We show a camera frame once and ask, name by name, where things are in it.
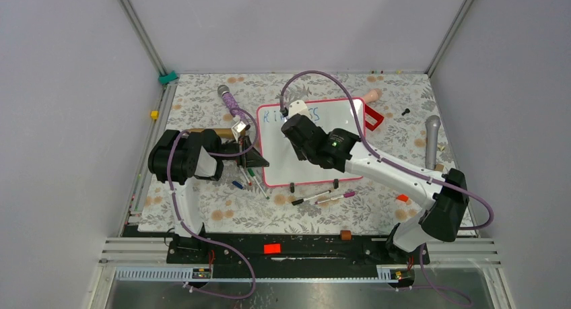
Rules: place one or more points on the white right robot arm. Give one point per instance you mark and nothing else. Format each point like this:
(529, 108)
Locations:
(441, 196)

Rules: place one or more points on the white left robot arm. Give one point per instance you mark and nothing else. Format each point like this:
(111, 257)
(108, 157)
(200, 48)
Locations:
(180, 158)

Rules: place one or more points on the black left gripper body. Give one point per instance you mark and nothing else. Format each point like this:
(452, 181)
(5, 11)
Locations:
(230, 147)

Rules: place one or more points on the green capped marker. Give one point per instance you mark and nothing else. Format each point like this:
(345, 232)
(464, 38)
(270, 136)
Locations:
(258, 183)

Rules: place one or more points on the floral patterned mat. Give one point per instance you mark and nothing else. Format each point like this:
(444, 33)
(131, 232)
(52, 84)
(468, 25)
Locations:
(372, 210)

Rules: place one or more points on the red capped marker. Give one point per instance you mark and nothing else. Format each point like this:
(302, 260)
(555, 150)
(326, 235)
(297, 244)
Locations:
(246, 176)

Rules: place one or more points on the yellow small cube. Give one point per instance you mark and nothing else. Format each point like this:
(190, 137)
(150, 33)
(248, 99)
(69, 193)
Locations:
(154, 115)

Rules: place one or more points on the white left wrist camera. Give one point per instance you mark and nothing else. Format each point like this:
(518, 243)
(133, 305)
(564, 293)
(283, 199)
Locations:
(239, 130)

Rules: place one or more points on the black capped marker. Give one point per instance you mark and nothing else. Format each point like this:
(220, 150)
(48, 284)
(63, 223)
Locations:
(300, 201)

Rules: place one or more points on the silver toy microphone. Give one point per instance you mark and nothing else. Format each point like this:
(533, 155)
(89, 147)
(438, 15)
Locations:
(432, 125)

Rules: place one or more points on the pink framed whiteboard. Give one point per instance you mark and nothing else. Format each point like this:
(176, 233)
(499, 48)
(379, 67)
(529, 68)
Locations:
(284, 166)

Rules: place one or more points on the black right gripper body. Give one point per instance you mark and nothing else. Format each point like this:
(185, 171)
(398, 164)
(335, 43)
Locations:
(302, 155)

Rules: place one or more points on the orange triangle block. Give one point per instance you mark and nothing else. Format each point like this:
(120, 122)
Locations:
(403, 198)

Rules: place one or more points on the purple glitter microphone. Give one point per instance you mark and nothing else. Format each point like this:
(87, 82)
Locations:
(230, 102)

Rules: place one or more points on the purple capped marker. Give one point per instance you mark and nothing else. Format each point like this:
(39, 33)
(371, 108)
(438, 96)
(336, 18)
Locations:
(337, 197)

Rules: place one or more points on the brown small block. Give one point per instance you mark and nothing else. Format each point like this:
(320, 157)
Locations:
(345, 235)

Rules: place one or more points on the green corner clamp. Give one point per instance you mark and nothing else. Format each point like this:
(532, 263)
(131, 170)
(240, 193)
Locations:
(166, 79)

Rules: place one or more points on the red tape label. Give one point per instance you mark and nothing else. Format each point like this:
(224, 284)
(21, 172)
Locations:
(274, 248)

